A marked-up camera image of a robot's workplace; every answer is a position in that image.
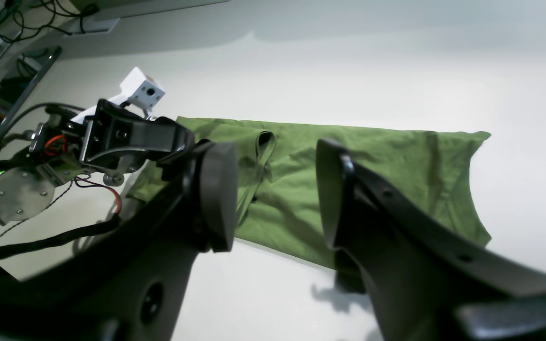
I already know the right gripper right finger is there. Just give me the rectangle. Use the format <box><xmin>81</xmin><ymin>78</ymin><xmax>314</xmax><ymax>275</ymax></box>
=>
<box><xmin>316</xmin><ymin>139</ymin><xmax>546</xmax><ymax>341</ymax></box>

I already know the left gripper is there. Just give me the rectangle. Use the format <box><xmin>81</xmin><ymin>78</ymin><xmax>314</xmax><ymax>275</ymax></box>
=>
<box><xmin>29</xmin><ymin>99</ymin><xmax>195</xmax><ymax>188</ymax></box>

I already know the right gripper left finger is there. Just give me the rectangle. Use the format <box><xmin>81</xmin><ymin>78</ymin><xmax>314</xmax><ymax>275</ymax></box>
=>
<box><xmin>0</xmin><ymin>142</ymin><xmax>238</xmax><ymax>341</ymax></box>

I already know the green T-shirt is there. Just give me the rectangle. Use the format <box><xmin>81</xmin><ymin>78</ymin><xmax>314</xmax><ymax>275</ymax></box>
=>
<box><xmin>126</xmin><ymin>116</ymin><xmax>491</xmax><ymax>270</ymax></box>

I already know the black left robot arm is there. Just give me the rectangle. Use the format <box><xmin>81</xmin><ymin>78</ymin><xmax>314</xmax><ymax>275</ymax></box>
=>
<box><xmin>0</xmin><ymin>99</ymin><xmax>195</xmax><ymax>274</ymax></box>

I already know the black shelf with clutter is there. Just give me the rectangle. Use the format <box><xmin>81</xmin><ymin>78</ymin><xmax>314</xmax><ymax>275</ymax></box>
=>
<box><xmin>0</xmin><ymin>45</ymin><xmax>62</xmax><ymax>131</ymax></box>

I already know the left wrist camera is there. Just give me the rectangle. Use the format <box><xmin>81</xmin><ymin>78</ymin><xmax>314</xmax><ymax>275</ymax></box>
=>
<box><xmin>72</xmin><ymin>66</ymin><xmax>166</xmax><ymax>125</ymax></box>

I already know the black cables bundle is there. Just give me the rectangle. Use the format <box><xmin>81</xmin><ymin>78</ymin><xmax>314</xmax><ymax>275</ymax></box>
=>
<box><xmin>0</xmin><ymin>0</ymin><xmax>100</xmax><ymax>43</ymax></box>

